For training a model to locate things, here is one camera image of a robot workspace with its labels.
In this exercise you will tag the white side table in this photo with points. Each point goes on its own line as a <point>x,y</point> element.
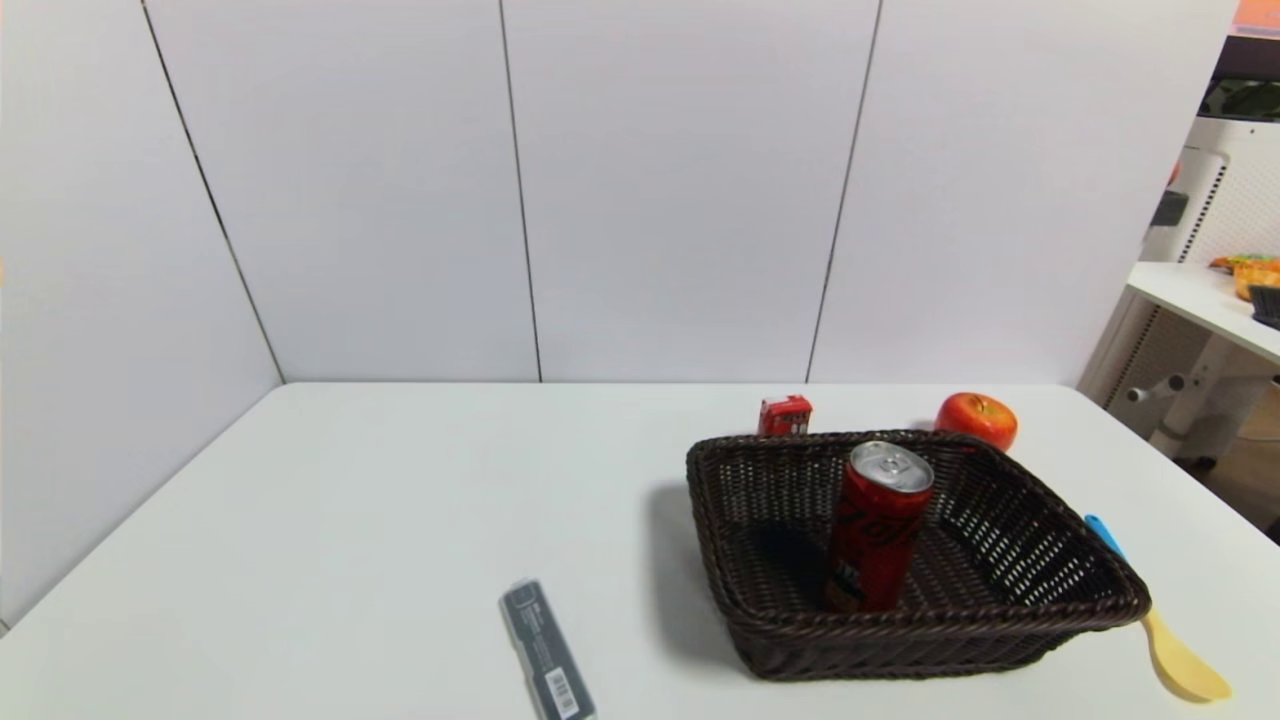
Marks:
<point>1200,298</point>

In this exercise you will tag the red soda can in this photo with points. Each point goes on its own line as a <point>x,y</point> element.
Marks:
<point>875,540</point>

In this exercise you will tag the white pegboard stand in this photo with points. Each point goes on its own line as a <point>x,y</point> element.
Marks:
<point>1230,200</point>

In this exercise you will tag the brown woven wicker basket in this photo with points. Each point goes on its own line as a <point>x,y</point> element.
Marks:
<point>1000,640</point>

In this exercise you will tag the small red box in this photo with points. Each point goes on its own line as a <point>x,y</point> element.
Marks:
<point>785,414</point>

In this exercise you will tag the red apple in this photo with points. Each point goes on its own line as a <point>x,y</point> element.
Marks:
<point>980,420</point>

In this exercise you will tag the dark grey barcode pack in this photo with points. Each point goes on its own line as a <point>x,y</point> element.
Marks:
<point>540,640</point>

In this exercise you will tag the small black item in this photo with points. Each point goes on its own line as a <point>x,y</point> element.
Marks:
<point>1268,306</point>

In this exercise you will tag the orange item pile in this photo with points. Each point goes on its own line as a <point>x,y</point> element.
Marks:
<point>1258,275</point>

